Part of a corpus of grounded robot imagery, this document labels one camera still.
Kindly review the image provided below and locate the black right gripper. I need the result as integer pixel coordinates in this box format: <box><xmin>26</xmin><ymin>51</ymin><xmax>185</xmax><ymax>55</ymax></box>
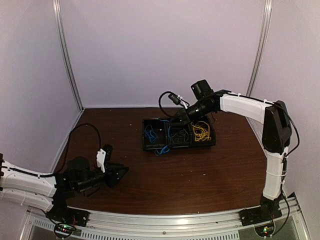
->
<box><xmin>168</xmin><ymin>100</ymin><xmax>214</xmax><ymax>126</ymax></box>

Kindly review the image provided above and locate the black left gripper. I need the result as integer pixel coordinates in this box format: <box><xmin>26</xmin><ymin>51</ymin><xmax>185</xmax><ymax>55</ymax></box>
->
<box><xmin>76</xmin><ymin>161</ymin><xmax>129</xmax><ymax>192</ymax></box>

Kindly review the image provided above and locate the blue cable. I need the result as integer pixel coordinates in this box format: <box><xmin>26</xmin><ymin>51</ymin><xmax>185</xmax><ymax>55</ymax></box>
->
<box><xmin>144</xmin><ymin>124</ymin><xmax>158</xmax><ymax>143</ymax></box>
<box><xmin>154</xmin><ymin>124</ymin><xmax>172</xmax><ymax>156</ymax></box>

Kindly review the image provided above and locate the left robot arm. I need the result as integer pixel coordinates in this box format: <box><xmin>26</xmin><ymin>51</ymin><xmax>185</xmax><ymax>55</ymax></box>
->
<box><xmin>0</xmin><ymin>150</ymin><xmax>129</xmax><ymax>222</ymax></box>

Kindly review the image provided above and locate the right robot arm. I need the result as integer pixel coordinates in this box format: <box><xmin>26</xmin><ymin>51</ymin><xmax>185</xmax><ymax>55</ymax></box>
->
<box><xmin>174</xmin><ymin>79</ymin><xmax>292</xmax><ymax>221</ymax></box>

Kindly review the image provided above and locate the black three-compartment bin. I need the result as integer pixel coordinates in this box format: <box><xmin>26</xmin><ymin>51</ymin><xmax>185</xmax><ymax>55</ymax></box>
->
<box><xmin>142</xmin><ymin>116</ymin><xmax>216</xmax><ymax>156</ymax></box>

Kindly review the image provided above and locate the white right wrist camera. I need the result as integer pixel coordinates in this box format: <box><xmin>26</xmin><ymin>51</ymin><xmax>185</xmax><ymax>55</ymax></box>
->
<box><xmin>168</xmin><ymin>93</ymin><xmax>190</xmax><ymax>109</ymax></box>

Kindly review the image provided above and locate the black right camera cable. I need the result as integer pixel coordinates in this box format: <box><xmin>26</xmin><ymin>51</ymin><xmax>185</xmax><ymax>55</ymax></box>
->
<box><xmin>158</xmin><ymin>91</ymin><xmax>181</xmax><ymax>120</ymax></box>

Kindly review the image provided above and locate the black camera cable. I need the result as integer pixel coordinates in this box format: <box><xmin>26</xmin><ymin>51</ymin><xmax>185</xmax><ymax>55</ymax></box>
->
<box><xmin>53</xmin><ymin>123</ymin><xmax>102</xmax><ymax>176</ymax></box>
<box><xmin>158</xmin><ymin>91</ymin><xmax>181</xmax><ymax>120</ymax></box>

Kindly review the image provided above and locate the black left camera cable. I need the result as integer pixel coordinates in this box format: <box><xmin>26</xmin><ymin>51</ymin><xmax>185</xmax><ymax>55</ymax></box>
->
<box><xmin>53</xmin><ymin>123</ymin><xmax>102</xmax><ymax>176</ymax></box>

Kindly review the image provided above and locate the aluminium front rail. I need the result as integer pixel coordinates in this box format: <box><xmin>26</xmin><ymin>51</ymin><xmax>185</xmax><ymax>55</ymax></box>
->
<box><xmin>23</xmin><ymin>192</ymin><xmax>308</xmax><ymax>240</ymax></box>

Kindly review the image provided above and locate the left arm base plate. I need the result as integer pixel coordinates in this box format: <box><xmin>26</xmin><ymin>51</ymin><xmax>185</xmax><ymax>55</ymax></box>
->
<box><xmin>46</xmin><ymin>206</ymin><xmax>90</xmax><ymax>227</ymax></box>

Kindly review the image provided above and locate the aluminium right corner post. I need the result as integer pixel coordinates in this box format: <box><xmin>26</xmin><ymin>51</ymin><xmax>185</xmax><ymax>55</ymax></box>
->
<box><xmin>245</xmin><ymin>0</ymin><xmax>273</xmax><ymax>97</ymax></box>

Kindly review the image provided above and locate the aluminium corner post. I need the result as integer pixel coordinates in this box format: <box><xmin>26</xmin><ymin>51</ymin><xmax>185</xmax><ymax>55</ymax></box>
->
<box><xmin>52</xmin><ymin>0</ymin><xmax>84</xmax><ymax>112</ymax></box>
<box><xmin>245</xmin><ymin>0</ymin><xmax>273</xmax><ymax>97</ymax></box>

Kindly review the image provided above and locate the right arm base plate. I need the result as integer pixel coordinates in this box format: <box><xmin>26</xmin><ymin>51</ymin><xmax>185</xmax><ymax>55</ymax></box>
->
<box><xmin>238</xmin><ymin>203</ymin><xmax>283</xmax><ymax>226</ymax></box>

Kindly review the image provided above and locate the aluminium left corner post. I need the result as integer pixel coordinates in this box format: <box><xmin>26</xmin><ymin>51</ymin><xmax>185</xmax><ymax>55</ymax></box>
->
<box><xmin>52</xmin><ymin>0</ymin><xmax>84</xmax><ymax>112</ymax></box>

